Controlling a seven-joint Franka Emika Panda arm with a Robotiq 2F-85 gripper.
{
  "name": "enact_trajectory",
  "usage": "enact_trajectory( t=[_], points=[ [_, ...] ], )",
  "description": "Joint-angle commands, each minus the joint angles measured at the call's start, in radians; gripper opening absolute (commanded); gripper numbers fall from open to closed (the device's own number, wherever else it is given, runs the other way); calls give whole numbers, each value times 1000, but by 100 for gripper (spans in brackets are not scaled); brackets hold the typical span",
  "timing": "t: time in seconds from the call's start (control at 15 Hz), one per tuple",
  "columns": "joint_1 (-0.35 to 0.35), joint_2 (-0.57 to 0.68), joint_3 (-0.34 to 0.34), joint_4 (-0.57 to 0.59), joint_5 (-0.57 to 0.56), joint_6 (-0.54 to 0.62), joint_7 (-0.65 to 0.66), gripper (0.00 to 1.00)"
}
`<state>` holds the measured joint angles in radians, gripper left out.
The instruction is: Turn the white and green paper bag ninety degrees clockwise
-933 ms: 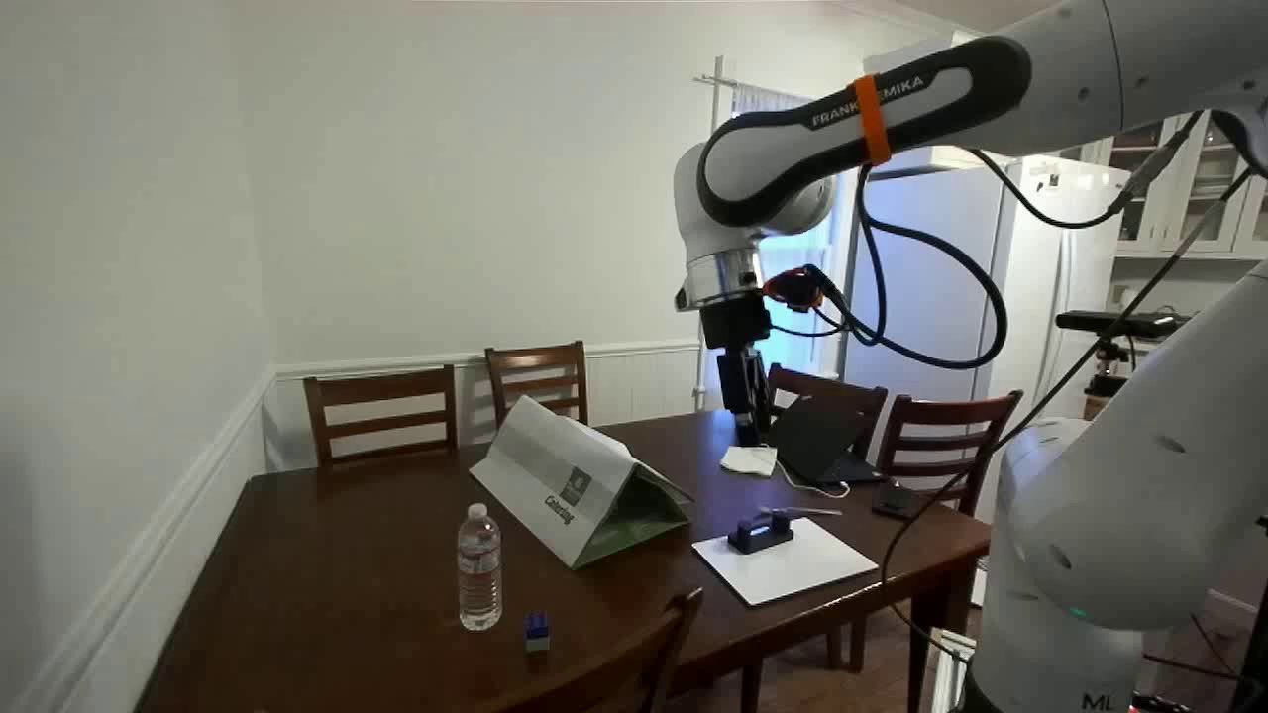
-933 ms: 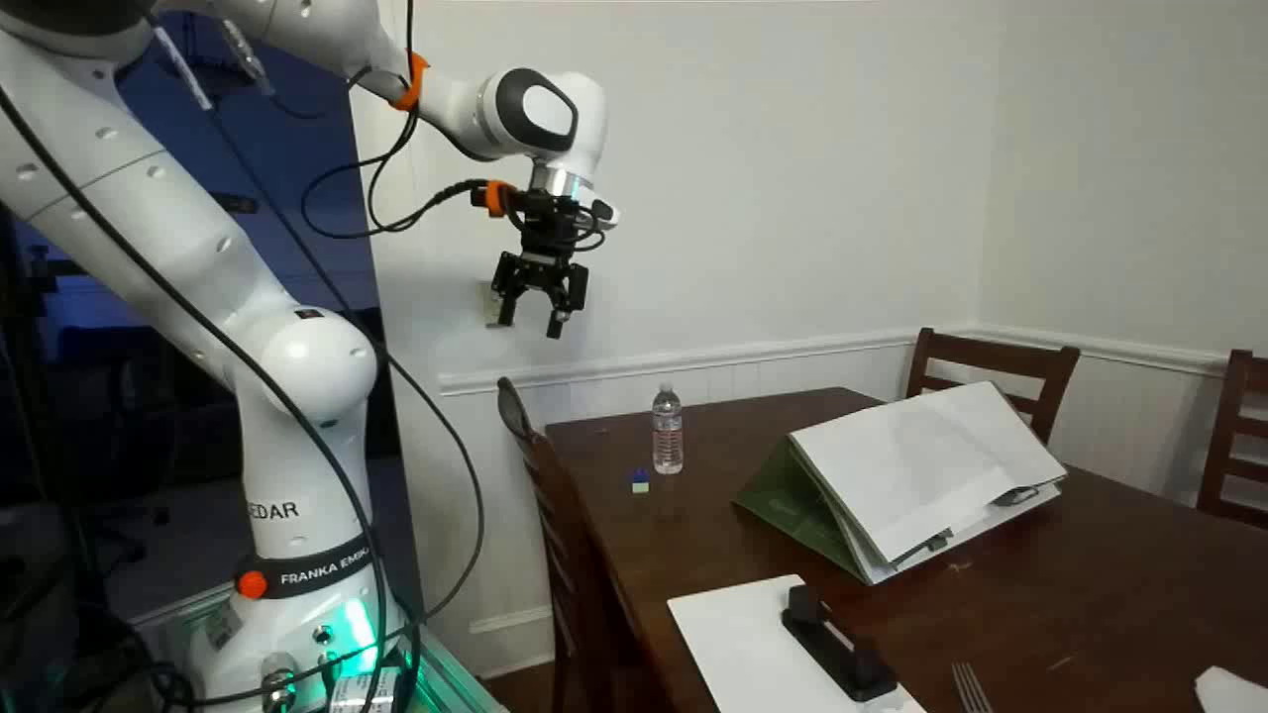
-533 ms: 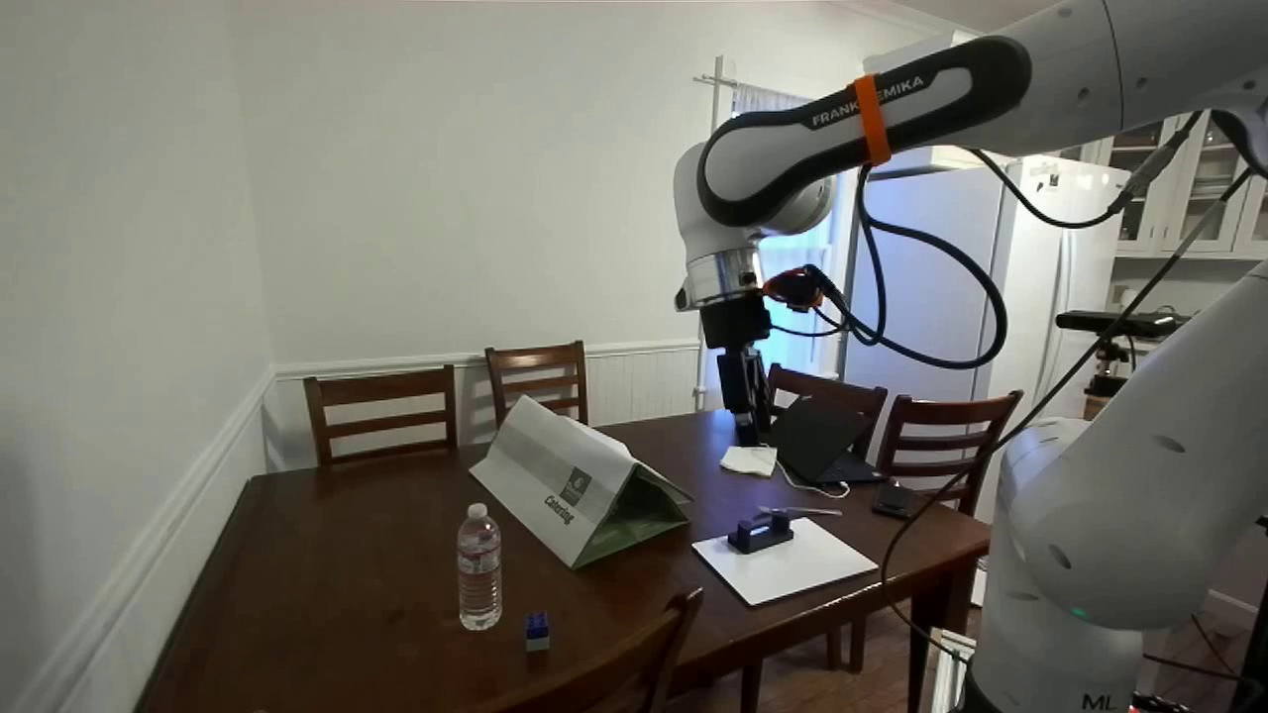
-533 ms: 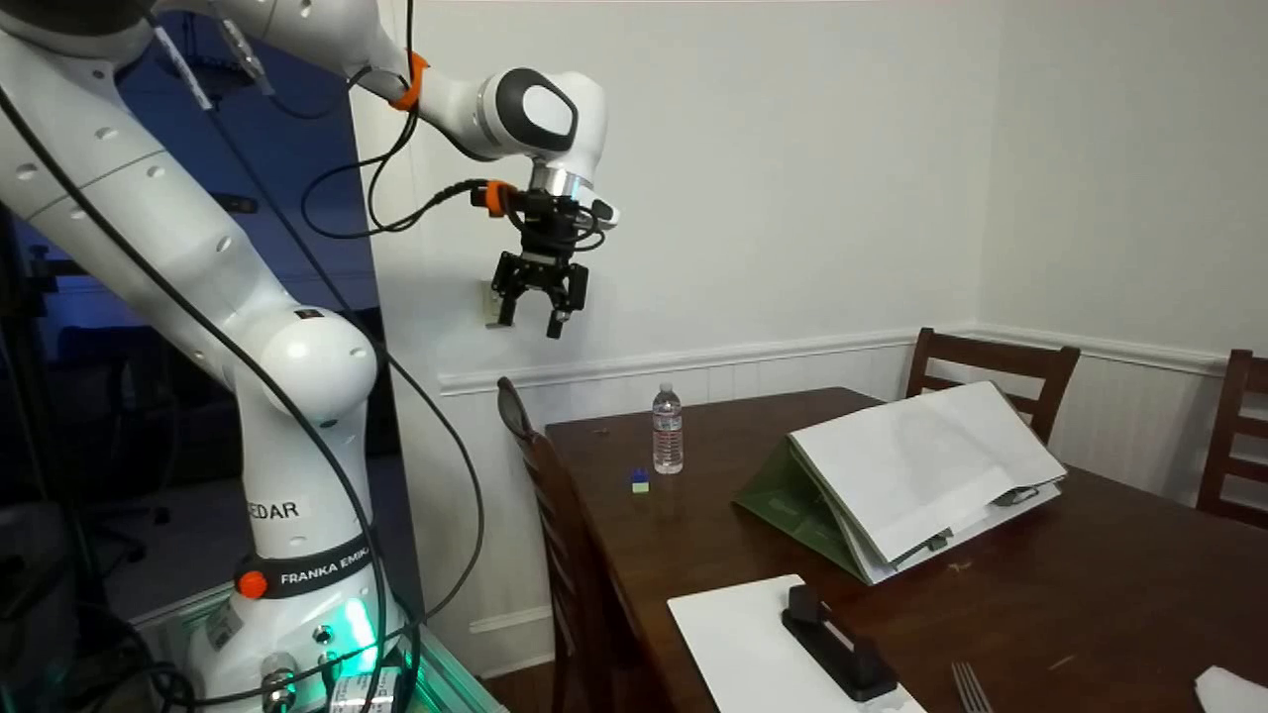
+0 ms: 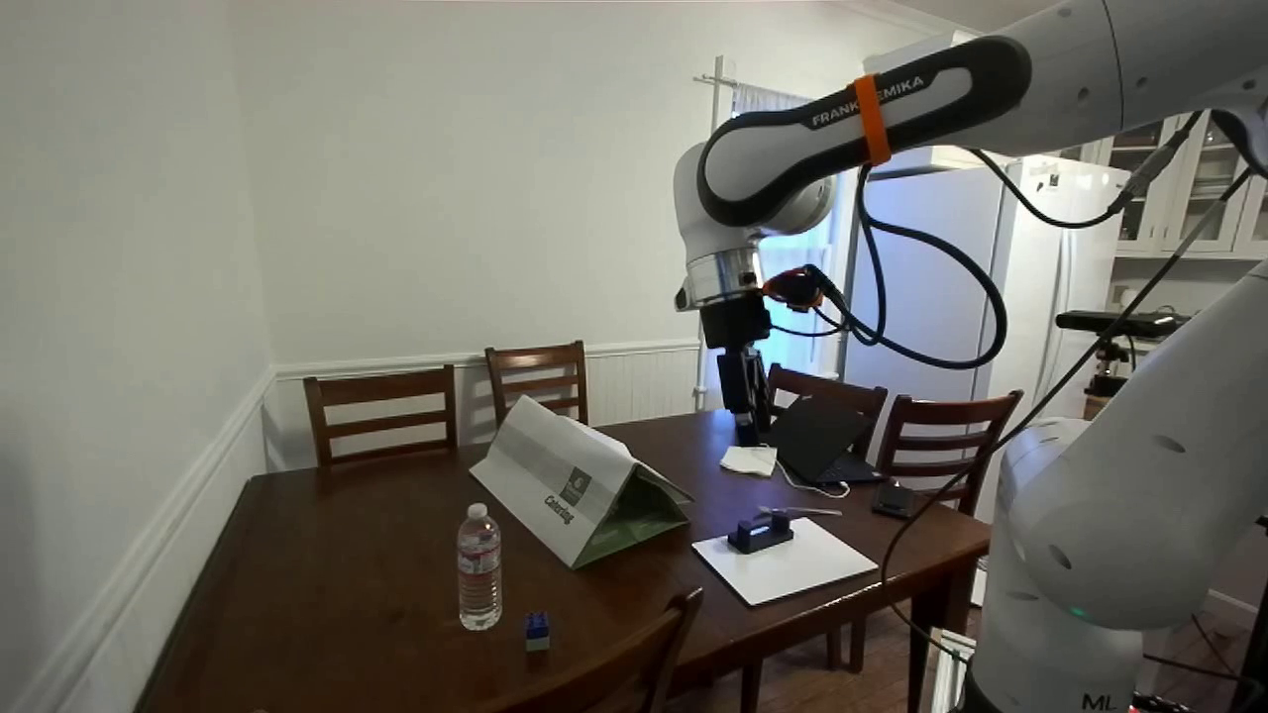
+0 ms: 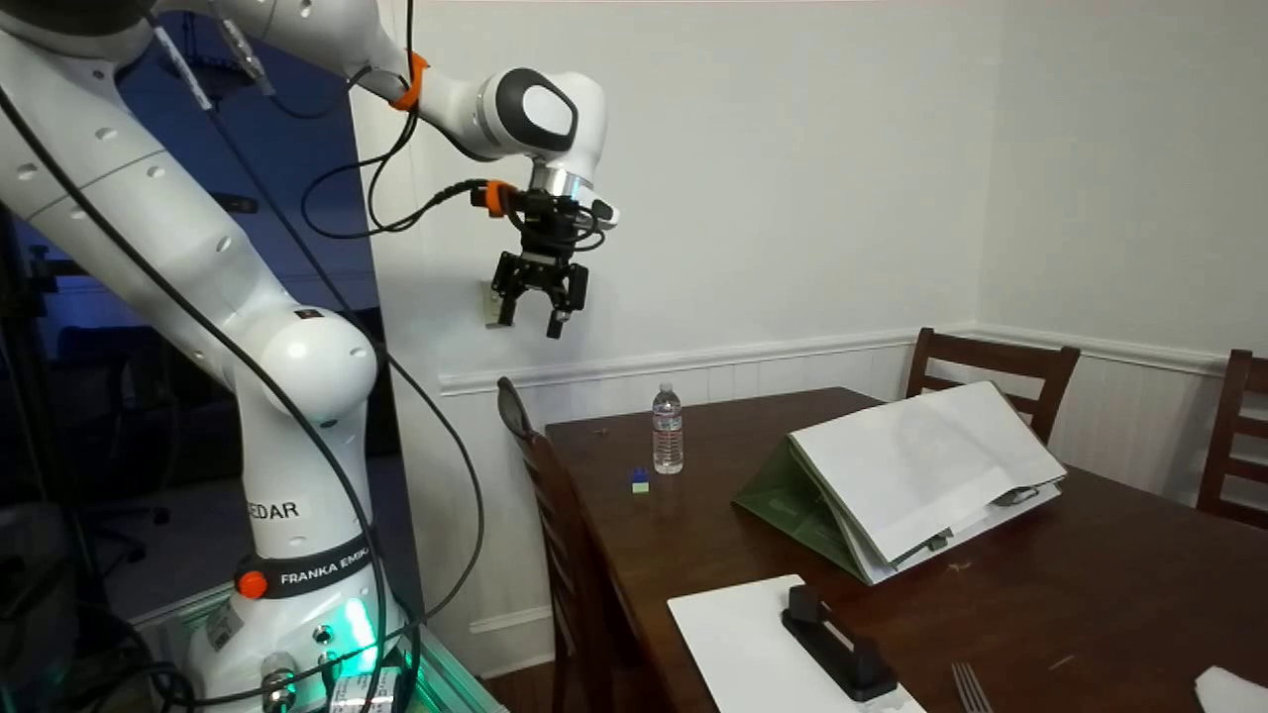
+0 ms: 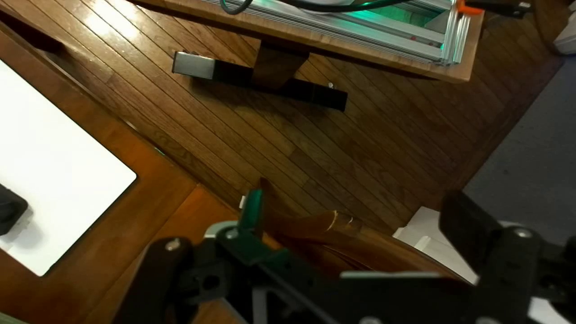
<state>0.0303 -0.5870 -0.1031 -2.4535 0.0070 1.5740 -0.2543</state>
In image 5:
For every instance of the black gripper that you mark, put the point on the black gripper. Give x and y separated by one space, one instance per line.
733 321

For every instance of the white and green paper bag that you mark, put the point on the white and green paper bag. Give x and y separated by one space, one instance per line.
548 477

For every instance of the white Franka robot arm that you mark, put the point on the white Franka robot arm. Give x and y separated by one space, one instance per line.
1133 499

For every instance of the white paper napkin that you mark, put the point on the white paper napkin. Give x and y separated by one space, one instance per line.
752 462

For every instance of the black laptop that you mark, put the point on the black laptop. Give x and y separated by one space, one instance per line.
819 438

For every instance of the dark wooden dining chair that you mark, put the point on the dark wooden dining chair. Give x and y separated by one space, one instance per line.
380 384
538 356
844 395
660 650
954 413

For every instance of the thin pen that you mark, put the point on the thin pen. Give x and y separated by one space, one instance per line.
798 511

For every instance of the black and blue stapler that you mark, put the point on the black and blue stapler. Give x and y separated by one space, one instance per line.
758 531

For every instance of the white paper sheet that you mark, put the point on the white paper sheet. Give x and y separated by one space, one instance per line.
798 568

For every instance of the black phone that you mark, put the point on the black phone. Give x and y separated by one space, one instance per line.
901 506

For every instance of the white refrigerator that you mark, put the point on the white refrigerator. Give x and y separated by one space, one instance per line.
931 249

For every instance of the small blue object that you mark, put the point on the small blue object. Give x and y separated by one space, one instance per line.
538 632

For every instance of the clear plastic water bottle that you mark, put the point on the clear plastic water bottle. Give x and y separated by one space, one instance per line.
482 568

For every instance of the white glass-door cabinet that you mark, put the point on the white glass-door cabinet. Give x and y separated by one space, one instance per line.
1191 199

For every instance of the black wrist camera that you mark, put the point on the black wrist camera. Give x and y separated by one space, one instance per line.
798 286

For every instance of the black camera on stand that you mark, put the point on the black camera on stand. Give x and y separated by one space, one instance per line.
1116 321

